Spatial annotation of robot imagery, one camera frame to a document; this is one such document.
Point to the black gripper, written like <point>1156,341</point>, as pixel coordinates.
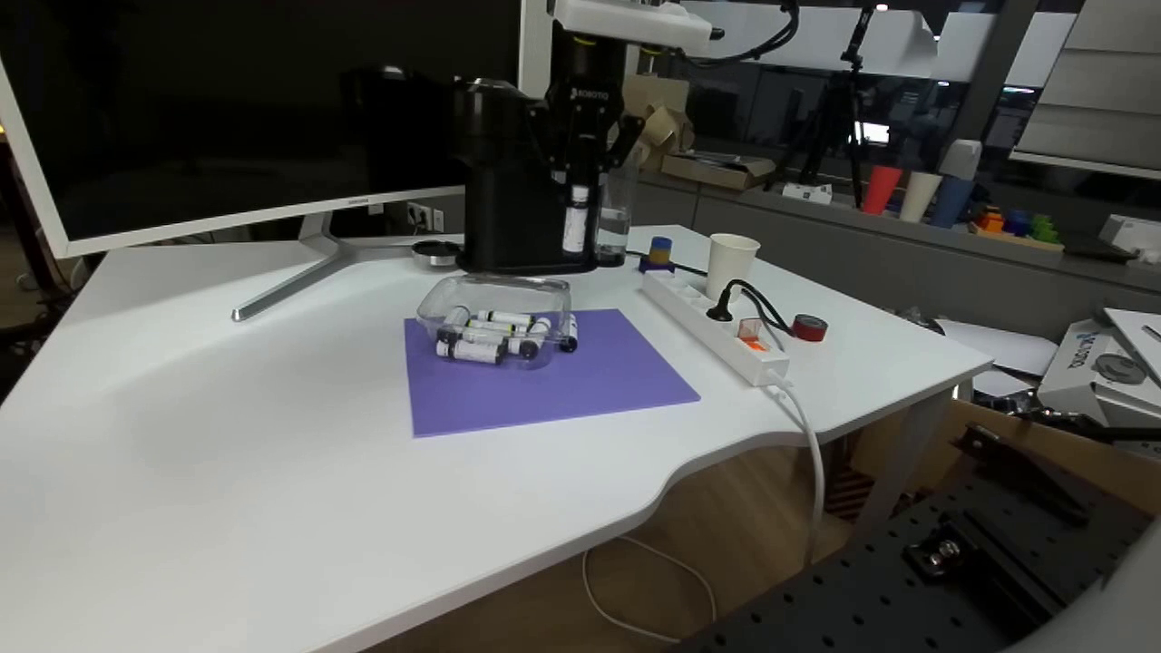
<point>585,122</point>

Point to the small white bottle dark cap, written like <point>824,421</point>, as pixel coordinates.
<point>471,355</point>
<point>510,322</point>
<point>579,223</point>
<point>540,333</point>
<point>495,337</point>

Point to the clear plastic box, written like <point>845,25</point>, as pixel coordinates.
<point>498,294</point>

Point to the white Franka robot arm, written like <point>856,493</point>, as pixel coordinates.
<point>630,25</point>

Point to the clear plastic water bottle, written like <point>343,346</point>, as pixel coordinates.
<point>619,205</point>

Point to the cardboard box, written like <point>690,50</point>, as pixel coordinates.
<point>657,127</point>

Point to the black coffee machine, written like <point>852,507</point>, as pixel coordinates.
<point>510,182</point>

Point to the blue yellow small toy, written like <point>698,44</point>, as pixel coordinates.
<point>657,252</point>

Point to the small round black dish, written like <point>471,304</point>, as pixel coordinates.
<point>438,252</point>

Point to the white paper cup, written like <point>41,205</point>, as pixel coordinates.
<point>732,264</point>

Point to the white power strip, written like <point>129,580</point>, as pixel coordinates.
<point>713,327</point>

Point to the purple paper mat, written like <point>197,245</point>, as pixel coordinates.
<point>546,387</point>

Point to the red plastic cup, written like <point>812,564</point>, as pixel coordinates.
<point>881,191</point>

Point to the cream plastic cup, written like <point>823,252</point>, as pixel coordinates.
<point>920,197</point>

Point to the white framed curved monitor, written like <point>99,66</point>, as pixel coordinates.
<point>220,122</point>

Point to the blue plastic cup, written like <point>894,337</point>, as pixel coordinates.
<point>951,200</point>

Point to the orange toy block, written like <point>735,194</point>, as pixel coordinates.
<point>992,220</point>

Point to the green toy block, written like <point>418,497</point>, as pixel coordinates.
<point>1044,226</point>

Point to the black perforated breadboard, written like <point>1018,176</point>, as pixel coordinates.
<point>932,582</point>

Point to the white printed paper stack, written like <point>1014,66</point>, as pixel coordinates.
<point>1107,364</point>

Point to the black camera tripod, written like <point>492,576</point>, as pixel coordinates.
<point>856,95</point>

